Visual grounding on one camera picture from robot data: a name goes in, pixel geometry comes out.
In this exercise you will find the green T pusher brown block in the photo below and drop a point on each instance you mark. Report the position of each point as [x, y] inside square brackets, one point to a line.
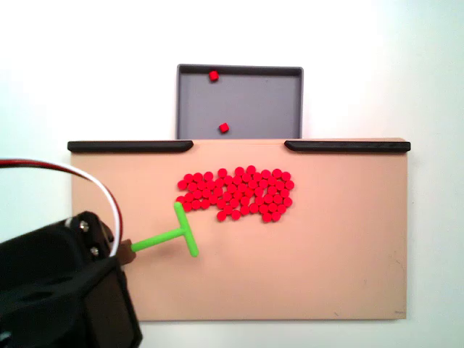
[159, 240]

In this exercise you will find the red granule pile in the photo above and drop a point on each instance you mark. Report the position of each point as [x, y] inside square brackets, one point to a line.
[235, 192]

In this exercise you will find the grey container tray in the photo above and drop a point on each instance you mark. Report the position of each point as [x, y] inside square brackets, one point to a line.
[253, 105]

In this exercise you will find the red cylindrical granule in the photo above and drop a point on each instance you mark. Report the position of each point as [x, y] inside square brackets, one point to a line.
[213, 75]
[223, 127]

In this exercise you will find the beige flat board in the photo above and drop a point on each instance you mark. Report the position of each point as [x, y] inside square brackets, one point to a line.
[290, 253]

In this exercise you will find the black edge rail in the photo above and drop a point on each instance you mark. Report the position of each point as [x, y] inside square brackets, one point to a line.
[348, 146]
[127, 146]

